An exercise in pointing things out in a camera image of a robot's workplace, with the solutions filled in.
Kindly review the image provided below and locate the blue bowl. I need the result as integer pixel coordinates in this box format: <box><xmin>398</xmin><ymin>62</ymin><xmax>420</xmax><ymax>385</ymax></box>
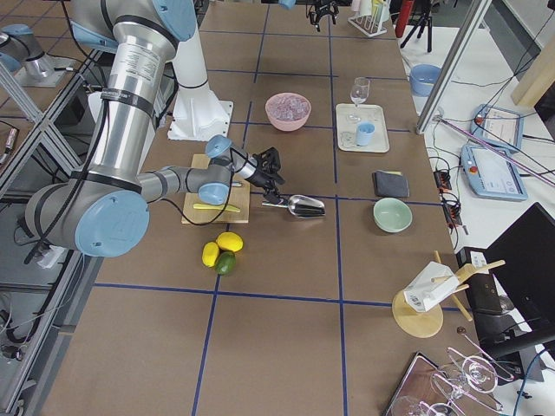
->
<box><xmin>409</xmin><ymin>64</ymin><xmax>441</xmax><ymax>97</ymax></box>

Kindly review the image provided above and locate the green avocado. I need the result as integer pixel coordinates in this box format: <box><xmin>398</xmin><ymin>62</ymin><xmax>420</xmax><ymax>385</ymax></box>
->
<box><xmin>214</xmin><ymin>251</ymin><xmax>236</xmax><ymax>276</ymax></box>

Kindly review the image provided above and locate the wooden cutting board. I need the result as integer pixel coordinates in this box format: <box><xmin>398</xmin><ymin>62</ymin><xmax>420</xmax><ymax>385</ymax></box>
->
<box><xmin>183</xmin><ymin>174</ymin><xmax>251</xmax><ymax>224</ymax></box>

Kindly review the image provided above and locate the dark tray with glasses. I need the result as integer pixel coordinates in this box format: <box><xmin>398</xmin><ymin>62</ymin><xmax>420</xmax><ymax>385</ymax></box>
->
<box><xmin>382</xmin><ymin>352</ymin><xmax>457</xmax><ymax>416</ymax></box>

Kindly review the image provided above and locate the pink bowl of ice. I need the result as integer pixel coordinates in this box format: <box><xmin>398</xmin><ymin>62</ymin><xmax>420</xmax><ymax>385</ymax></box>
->
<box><xmin>264</xmin><ymin>92</ymin><xmax>311</xmax><ymax>132</ymax></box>

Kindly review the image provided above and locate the black monitor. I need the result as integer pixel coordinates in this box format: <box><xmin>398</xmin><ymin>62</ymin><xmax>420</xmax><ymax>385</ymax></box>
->
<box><xmin>468</xmin><ymin>203</ymin><xmax>554</xmax><ymax>358</ymax></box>

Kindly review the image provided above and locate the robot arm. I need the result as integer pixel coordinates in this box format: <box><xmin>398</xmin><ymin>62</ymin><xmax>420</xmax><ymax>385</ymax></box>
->
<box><xmin>277</xmin><ymin>0</ymin><xmax>339</xmax><ymax>32</ymax></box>
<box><xmin>25</xmin><ymin>1</ymin><xmax>282</xmax><ymax>257</ymax></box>

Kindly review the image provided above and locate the green ceramic bowl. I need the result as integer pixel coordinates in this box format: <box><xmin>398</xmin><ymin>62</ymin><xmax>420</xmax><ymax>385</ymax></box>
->
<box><xmin>373</xmin><ymin>198</ymin><xmax>413</xmax><ymax>233</ymax></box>

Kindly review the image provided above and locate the blue teach pendant near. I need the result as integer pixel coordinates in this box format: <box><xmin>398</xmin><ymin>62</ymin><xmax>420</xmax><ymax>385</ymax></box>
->
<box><xmin>460</xmin><ymin>145</ymin><xmax>528</xmax><ymax>201</ymax></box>

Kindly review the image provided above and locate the red cylinder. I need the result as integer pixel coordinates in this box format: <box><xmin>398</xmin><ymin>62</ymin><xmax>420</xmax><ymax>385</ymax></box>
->
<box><xmin>395</xmin><ymin>0</ymin><xmax>414</xmax><ymax>38</ymax></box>

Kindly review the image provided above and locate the aluminium frame post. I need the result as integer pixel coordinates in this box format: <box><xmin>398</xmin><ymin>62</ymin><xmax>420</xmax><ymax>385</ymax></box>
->
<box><xmin>415</xmin><ymin>0</ymin><xmax>492</xmax><ymax>134</ymax></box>

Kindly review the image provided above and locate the yellow plastic knife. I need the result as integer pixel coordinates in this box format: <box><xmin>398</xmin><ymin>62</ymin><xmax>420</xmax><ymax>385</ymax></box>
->
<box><xmin>193</xmin><ymin>203</ymin><xmax>241</xmax><ymax>213</ymax></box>

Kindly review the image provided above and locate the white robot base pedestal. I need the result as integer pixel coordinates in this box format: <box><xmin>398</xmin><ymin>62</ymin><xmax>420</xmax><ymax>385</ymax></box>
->
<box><xmin>168</xmin><ymin>32</ymin><xmax>233</xmax><ymax>141</ymax></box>

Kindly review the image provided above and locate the blue teach pendant far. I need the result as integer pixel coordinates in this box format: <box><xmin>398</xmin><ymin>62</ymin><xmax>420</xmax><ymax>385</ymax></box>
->
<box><xmin>470</xmin><ymin>104</ymin><xmax>524</xmax><ymax>153</ymax></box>

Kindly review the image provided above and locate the metal rod on stand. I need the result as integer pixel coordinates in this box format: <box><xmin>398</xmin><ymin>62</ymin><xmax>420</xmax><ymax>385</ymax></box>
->
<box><xmin>432</xmin><ymin>115</ymin><xmax>555</xmax><ymax>188</ymax></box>

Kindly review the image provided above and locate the clear wine glass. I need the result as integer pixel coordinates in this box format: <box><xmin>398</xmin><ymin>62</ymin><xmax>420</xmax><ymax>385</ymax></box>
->
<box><xmin>348</xmin><ymin>77</ymin><xmax>370</xmax><ymax>123</ymax></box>

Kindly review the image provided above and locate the wooden stand with round base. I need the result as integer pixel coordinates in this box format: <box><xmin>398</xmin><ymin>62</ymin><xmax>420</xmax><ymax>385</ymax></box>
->
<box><xmin>392</xmin><ymin>250</ymin><xmax>506</xmax><ymax>338</ymax></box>

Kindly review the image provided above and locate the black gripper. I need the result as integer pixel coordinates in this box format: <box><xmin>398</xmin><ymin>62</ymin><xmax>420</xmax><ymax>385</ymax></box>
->
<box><xmin>308</xmin><ymin>0</ymin><xmax>338</xmax><ymax>30</ymax></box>
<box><xmin>249</xmin><ymin>147</ymin><xmax>284</xmax><ymax>206</ymax></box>

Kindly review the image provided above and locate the steel ice scoop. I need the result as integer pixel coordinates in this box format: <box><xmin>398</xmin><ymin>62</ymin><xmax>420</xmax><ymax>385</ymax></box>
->
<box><xmin>262</xmin><ymin>194</ymin><xmax>325</xmax><ymax>218</ymax></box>

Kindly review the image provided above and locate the blue plastic cup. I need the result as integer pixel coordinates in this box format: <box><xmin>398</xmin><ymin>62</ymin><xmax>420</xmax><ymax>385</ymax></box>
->
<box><xmin>355</xmin><ymin>121</ymin><xmax>375</xmax><ymax>147</ymax></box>

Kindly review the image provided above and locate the blue teach pendant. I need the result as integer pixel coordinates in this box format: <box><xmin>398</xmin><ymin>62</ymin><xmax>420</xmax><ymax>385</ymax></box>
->
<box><xmin>460</xmin><ymin>145</ymin><xmax>528</xmax><ymax>201</ymax></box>
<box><xmin>470</xmin><ymin>104</ymin><xmax>524</xmax><ymax>153</ymax></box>

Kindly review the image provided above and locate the white wire cup rack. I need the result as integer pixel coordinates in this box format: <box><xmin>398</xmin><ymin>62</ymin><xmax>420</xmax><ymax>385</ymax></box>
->
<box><xmin>348</xmin><ymin>0</ymin><xmax>390</xmax><ymax>38</ymax></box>

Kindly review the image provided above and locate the yellow lemon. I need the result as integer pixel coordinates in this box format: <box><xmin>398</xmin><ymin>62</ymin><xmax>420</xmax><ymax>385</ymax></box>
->
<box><xmin>201</xmin><ymin>242</ymin><xmax>220</xmax><ymax>268</ymax></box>
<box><xmin>216</xmin><ymin>231</ymin><xmax>244</xmax><ymax>252</ymax></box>

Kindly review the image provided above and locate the cream bear tray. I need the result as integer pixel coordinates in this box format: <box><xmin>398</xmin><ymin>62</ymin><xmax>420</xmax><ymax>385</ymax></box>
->
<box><xmin>336</xmin><ymin>103</ymin><xmax>389</xmax><ymax>153</ymax></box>

